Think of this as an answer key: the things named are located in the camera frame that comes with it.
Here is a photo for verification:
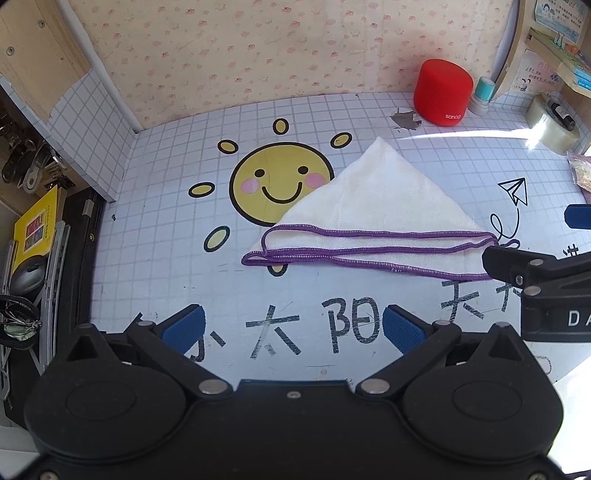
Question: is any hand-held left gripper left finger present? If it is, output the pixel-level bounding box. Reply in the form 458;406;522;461
68;304;233;400

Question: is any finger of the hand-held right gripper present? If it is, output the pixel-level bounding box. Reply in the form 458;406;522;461
482;244;591;298
564;205;591;228

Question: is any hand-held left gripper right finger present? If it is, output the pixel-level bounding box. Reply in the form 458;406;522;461
357;305;526;400

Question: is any white towel purple trim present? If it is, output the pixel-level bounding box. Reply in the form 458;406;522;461
241;136;521;282

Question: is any clear plastic snack bag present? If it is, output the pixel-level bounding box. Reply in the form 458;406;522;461
567;154;591;205

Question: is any clear tape roll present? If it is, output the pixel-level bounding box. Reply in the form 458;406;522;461
526;95;581;156

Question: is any black marker pen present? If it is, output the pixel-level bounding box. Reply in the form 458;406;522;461
547;99;576;130

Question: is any black case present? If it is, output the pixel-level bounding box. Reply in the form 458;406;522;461
41;189;106;365

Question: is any cartoon paper note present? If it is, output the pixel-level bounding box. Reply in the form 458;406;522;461
515;51;565;94

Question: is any teal capped white bottle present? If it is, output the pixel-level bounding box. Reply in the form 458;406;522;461
468;76;496;116

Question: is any stack of books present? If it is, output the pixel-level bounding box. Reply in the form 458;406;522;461
526;28;591;89

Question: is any grey computer mouse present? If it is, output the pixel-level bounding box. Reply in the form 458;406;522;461
10;255;48;294

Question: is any wooden bookshelf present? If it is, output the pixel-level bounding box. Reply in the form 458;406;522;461
489;0;591;108

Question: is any yellow book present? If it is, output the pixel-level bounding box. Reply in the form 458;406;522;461
11;185;60;273

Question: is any red cylindrical speaker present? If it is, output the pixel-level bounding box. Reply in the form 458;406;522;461
413;58;475;128

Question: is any pile of metal clips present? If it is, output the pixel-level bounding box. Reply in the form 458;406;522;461
0;104;77;191

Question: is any white plastic pipe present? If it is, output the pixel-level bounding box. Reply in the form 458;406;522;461
59;0;140;136

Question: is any wooden storage shelf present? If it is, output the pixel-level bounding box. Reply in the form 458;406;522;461
0;0;93;204

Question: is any cartoon wall poster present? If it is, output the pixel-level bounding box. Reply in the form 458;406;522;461
534;0;591;45

